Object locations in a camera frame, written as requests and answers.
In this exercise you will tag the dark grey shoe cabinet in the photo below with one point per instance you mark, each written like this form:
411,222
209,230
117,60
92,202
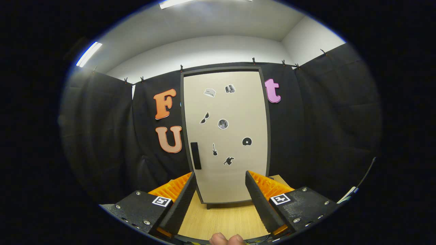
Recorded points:
224,69

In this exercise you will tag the ceiling light strip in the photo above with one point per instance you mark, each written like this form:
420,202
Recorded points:
173,3
88,54

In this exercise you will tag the dark metal stand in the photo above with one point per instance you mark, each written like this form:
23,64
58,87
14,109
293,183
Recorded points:
367,170

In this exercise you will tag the beige shoe cabinet door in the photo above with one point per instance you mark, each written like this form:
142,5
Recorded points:
231,109

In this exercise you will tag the white paper sheet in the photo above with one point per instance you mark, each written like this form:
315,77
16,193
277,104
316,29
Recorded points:
347,194

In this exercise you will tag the black backdrop cloth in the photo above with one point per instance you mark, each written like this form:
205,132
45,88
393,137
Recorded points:
323,136

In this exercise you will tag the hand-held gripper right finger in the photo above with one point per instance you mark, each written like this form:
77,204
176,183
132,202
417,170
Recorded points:
261,204

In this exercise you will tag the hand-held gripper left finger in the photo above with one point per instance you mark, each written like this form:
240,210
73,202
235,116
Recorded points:
180,207

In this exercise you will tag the row of black cloth clips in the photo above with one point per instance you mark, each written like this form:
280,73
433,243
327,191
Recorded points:
253,61

